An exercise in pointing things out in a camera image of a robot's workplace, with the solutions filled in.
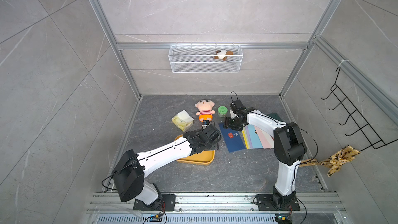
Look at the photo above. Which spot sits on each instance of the small brown white plush dog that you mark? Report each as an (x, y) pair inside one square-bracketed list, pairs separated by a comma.
[(222, 55)]

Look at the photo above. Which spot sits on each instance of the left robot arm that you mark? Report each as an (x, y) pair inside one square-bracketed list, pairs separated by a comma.
[(129, 174)]

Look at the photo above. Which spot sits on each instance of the yellow plastic storage tray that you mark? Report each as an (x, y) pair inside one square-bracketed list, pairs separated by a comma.
[(204, 158)]

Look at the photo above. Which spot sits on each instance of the white wire mesh basket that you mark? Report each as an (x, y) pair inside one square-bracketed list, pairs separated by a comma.
[(199, 59)]

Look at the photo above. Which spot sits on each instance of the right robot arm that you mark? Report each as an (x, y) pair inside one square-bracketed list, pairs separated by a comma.
[(289, 148)]

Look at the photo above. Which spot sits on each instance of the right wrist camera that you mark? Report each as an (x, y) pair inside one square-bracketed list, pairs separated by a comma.
[(237, 107)]

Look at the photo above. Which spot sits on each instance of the black wall hook rack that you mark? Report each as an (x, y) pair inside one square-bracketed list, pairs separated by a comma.
[(371, 138)]

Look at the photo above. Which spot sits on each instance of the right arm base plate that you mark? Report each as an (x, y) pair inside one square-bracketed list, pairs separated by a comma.
[(275, 202)]

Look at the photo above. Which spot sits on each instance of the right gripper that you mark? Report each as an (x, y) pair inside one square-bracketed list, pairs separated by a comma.
[(227, 124)]

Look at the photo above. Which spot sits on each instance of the yellow patterned cloth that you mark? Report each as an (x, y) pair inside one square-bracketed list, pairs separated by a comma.
[(335, 162)]

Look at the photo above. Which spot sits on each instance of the pink plush doll orange pants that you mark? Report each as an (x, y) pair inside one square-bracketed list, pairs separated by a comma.
[(205, 110)]

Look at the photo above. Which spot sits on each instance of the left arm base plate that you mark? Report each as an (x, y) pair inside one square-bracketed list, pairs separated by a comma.
[(163, 203)]

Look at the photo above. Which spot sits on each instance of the dark green envelope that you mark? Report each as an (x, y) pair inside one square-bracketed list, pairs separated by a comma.
[(275, 116)]

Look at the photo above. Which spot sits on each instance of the aluminium mounting rail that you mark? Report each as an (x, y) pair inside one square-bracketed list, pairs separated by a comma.
[(218, 208)]

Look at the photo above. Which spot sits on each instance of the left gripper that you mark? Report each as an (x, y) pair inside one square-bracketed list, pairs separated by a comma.
[(215, 144)]

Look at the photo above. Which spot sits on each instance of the lilac envelope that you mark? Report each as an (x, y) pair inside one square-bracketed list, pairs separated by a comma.
[(248, 136)]

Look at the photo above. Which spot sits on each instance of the pink envelope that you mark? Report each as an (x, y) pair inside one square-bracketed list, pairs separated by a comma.
[(265, 139)]

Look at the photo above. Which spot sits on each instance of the yellow envelope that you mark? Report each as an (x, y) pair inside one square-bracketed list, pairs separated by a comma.
[(245, 139)]

